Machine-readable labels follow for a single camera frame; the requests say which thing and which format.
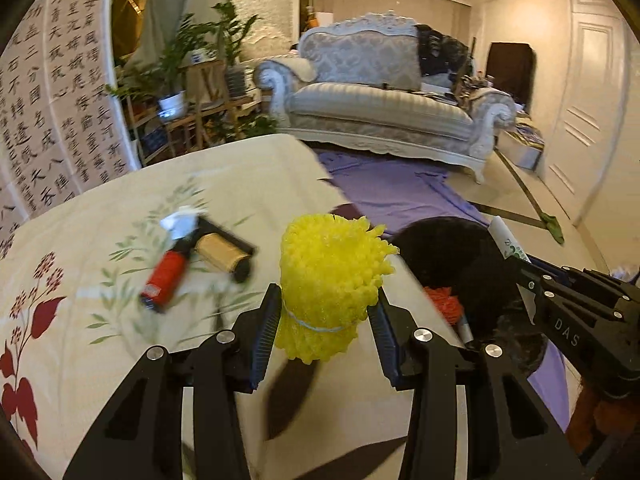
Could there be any white green tube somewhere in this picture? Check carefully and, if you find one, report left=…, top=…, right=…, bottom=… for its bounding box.
left=487, top=214, right=539, bottom=321

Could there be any red label black bottle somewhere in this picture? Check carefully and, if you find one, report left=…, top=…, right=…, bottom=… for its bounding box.
left=139, top=236, right=194, bottom=313

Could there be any gold label black bottle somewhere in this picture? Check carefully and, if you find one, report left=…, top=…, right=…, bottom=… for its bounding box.
left=195, top=216, right=256, bottom=284

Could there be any yellow foam net bundle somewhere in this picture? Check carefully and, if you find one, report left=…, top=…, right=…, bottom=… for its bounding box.
left=276, top=214, right=399, bottom=365

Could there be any black lined trash bin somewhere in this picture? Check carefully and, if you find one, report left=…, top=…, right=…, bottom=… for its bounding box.
left=390, top=217, right=548, bottom=376

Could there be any green mop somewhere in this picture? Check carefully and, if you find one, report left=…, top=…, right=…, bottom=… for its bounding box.
left=494, top=148, right=565, bottom=245

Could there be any red orange foam net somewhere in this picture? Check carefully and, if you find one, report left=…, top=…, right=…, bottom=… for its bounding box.
left=423, top=286, right=463, bottom=326

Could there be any storage box of items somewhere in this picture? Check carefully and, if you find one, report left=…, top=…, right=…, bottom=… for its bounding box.
left=497, top=117, right=544, bottom=171

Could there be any floral cream tablecloth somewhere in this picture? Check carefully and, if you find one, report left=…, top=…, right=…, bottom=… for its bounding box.
left=0, top=131, right=467, bottom=480

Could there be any white panel door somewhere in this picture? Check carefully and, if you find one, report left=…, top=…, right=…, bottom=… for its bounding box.
left=542, top=0, right=628, bottom=223

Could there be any small crumpled paper ball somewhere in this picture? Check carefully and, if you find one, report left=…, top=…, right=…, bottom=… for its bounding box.
left=160, top=206, right=205, bottom=240

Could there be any purple floor cloth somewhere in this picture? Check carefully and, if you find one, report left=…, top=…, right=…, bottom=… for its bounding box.
left=314, top=148, right=570, bottom=430

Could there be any dark brown covered cabinet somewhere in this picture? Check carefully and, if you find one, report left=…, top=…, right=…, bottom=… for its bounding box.
left=485, top=42, right=536, bottom=110

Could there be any black jacket on sofa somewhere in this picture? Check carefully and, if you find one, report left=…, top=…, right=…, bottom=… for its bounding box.
left=416, top=24, right=471, bottom=77

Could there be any calligraphy screen panel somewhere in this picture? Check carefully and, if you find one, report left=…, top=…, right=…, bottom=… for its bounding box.
left=1, top=0, right=140, bottom=254

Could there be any wooden plant stand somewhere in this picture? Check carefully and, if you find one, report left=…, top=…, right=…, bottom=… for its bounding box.
left=122, top=60, right=258, bottom=167

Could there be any beige window curtain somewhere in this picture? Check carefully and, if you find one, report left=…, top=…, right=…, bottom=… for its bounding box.
left=311, top=0, right=472, bottom=46

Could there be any ornate white grey sofa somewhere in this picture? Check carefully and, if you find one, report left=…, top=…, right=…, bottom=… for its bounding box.
left=253, top=13, right=516, bottom=182

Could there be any white potted plant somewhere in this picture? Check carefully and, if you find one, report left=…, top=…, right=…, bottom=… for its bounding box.
left=104, top=13, right=209, bottom=122

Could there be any tall green plant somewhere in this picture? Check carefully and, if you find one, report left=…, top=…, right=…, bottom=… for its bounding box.
left=213, top=1, right=260, bottom=98

